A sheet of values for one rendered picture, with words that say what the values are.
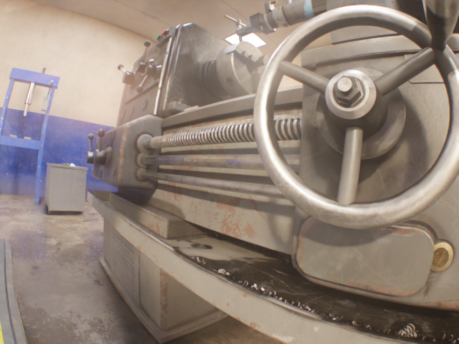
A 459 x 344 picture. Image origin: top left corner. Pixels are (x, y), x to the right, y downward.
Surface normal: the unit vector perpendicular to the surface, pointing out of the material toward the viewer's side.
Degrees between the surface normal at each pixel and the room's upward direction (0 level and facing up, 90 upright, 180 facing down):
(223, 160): 90
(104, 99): 90
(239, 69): 90
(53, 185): 90
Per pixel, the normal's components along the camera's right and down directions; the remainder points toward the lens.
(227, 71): -0.65, 0.40
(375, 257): -0.68, -0.09
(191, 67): 0.72, 0.05
